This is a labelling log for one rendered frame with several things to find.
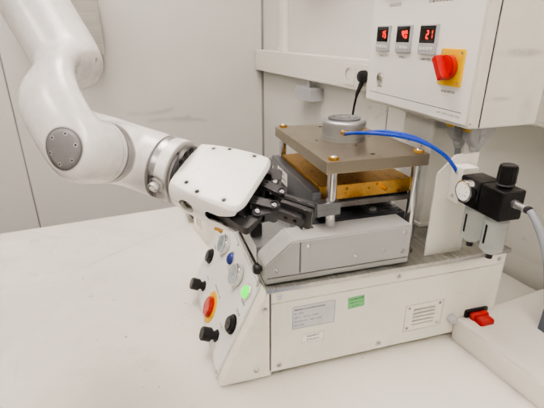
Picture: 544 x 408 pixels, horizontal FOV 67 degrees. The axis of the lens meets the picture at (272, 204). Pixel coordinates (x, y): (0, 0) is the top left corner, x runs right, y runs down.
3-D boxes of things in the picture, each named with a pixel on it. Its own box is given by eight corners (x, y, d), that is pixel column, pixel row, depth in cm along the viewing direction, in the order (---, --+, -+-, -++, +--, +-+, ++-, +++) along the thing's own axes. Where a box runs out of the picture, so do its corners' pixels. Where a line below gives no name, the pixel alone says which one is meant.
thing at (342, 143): (375, 159, 96) (380, 102, 91) (470, 210, 68) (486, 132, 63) (274, 168, 89) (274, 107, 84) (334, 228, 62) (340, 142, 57)
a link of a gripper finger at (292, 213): (250, 209, 47) (305, 227, 46) (261, 190, 49) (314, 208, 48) (250, 227, 50) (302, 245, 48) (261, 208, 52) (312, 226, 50)
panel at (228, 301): (195, 282, 96) (226, 211, 91) (217, 378, 69) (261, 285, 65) (187, 280, 95) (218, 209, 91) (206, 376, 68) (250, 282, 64)
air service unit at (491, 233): (456, 228, 72) (471, 146, 67) (524, 271, 59) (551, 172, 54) (430, 232, 71) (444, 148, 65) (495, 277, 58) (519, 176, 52)
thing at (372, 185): (354, 166, 91) (359, 122, 87) (414, 202, 71) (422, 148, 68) (280, 172, 86) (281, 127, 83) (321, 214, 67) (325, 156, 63)
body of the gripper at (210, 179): (150, 176, 47) (239, 206, 45) (196, 125, 54) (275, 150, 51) (162, 218, 53) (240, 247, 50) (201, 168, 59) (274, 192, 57)
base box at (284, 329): (394, 248, 112) (402, 189, 105) (502, 340, 78) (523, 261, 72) (195, 279, 98) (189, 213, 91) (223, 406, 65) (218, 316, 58)
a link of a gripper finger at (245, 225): (222, 236, 46) (267, 221, 48) (199, 190, 50) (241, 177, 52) (223, 243, 47) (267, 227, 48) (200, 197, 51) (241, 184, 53)
